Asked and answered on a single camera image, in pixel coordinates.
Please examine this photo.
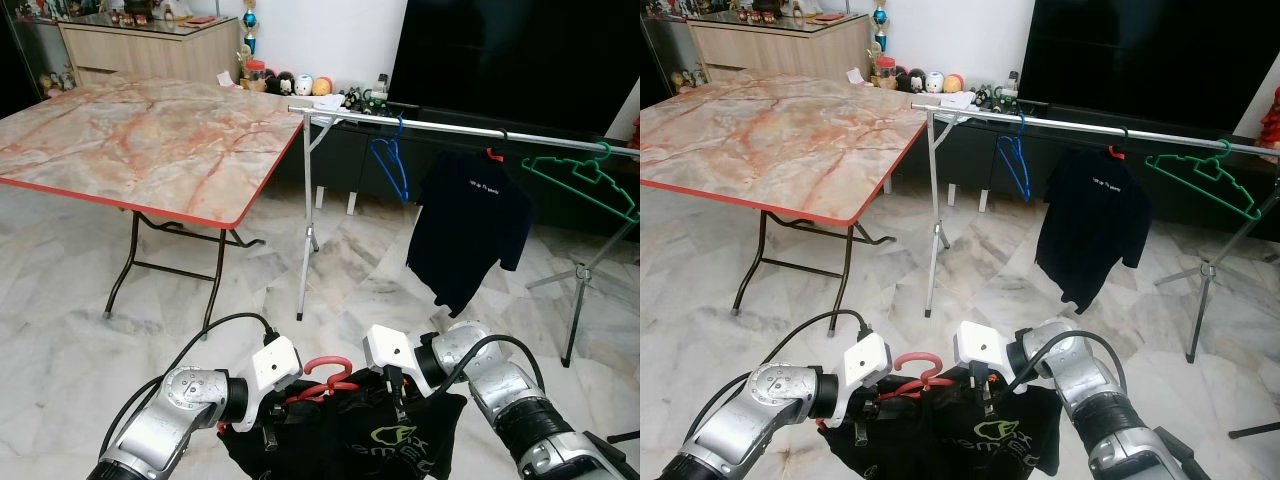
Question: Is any black T-shirt green logo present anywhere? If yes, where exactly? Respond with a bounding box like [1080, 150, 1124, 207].
[816, 376, 1064, 480]
[214, 374, 470, 480]

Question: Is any red plastic hanger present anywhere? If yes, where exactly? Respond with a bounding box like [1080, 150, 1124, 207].
[282, 355, 358, 407]
[878, 351, 960, 403]

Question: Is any blue plastic hanger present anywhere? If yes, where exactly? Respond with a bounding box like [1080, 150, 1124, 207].
[369, 117, 412, 205]
[996, 112, 1035, 202]

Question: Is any green plastic hanger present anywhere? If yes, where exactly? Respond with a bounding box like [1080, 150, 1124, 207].
[520, 141, 641, 224]
[1144, 139, 1264, 222]

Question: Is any navy T-shirt red collar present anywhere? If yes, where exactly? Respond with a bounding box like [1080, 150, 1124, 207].
[1034, 146, 1152, 315]
[405, 147, 535, 318]

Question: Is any black television console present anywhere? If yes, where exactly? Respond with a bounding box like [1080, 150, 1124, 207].
[885, 92, 1280, 241]
[268, 95, 641, 243]

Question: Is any silver clothes rack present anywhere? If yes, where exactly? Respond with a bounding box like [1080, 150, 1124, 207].
[924, 102, 1280, 365]
[287, 102, 641, 368]

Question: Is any marble top folding table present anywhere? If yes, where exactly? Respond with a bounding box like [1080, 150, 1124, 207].
[640, 74, 930, 321]
[0, 77, 307, 323]

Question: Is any black flat screen television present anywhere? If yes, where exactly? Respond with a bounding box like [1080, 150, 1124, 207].
[1017, 0, 1280, 136]
[387, 0, 641, 138]

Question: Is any light wood sideboard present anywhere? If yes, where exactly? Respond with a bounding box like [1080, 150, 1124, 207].
[684, 11, 872, 83]
[57, 14, 242, 87]

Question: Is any red robed buddha statue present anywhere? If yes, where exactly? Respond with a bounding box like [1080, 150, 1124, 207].
[1262, 86, 1280, 163]

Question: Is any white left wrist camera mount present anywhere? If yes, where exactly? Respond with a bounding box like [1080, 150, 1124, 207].
[246, 335, 305, 407]
[842, 331, 894, 404]

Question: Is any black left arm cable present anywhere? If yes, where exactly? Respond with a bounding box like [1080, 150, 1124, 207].
[98, 311, 278, 459]
[683, 308, 871, 456]

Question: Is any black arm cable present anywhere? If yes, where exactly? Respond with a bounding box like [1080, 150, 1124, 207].
[438, 334, 548, 399]
[1008, 329, 1129, 393]
[683, 308, 871, 456]
[98, 311, 278, 459]

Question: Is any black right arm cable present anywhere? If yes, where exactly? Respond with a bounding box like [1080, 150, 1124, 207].
[1008, 329, 1129, 393]
[438, 334, 548, 399]

